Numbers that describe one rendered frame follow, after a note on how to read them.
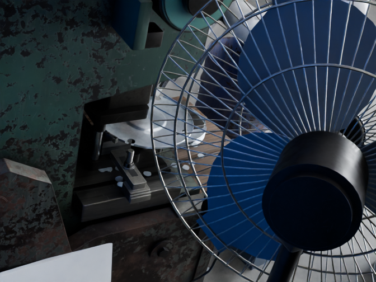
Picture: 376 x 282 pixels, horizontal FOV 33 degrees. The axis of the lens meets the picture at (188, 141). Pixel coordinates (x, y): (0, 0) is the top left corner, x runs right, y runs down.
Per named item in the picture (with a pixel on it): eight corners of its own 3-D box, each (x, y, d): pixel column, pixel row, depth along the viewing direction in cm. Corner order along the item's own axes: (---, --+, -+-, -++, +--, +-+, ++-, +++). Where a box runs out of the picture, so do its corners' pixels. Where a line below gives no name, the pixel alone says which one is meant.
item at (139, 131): (80, 128, 177) (80, 126, 177) (115, 82, 201) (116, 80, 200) (178, 161, 175) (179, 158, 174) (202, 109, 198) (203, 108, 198)
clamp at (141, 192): (123, 161, 182) (129, 132, 176) (150, 200, 171) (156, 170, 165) (104, 165, 179) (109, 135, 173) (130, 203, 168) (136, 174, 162)
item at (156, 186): (114, 112, 211) (117, 97, 208) (179, 201, 182) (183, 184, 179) (26, 125, 196) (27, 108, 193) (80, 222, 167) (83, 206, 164)
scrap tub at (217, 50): (237, 111, 352) (261, 33, 325) (281, 157, 325) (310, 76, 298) (172, 121, 331) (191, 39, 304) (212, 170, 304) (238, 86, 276)
